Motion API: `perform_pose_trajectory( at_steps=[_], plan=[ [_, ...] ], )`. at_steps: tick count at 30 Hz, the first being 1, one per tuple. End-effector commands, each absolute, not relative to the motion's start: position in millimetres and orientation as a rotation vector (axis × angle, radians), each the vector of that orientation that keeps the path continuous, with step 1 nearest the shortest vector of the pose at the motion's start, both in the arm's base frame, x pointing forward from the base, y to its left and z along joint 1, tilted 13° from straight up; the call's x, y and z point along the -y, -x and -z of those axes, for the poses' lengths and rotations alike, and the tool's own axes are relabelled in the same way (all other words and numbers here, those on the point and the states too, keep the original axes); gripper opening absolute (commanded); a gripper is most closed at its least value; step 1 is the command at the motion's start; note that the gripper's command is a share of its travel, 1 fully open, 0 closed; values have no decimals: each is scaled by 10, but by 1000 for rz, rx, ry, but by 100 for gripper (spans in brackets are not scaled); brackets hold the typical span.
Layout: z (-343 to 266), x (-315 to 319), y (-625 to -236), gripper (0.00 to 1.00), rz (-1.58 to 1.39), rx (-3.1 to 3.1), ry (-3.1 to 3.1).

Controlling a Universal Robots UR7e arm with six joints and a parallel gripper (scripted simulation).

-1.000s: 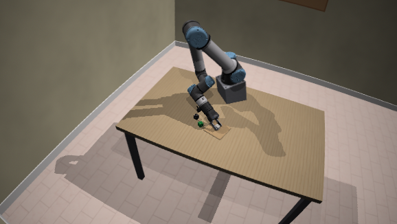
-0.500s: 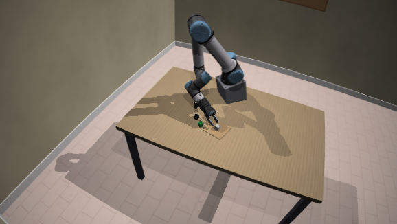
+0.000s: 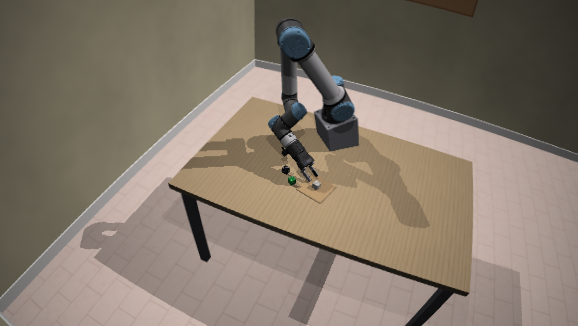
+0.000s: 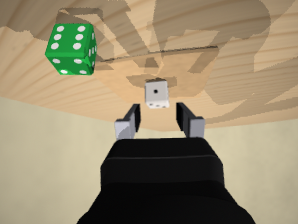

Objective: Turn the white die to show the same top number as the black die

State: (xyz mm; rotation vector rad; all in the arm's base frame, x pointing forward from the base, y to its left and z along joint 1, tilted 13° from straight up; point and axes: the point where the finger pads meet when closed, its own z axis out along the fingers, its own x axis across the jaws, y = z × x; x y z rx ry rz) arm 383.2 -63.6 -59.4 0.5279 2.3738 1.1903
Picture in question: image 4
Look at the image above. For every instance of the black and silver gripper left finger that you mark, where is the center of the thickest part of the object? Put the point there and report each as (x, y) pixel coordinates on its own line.
(127, 127)

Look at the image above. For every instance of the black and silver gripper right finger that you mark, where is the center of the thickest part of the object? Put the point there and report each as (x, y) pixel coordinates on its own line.
(191, 125)

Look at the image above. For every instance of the tan square mat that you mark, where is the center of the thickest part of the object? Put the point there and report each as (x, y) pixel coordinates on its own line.
(186, 73)

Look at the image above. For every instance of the white die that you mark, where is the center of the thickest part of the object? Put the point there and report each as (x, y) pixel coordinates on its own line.
(157, 94)

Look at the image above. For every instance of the green die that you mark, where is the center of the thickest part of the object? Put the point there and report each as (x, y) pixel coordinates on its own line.
(72, 49)

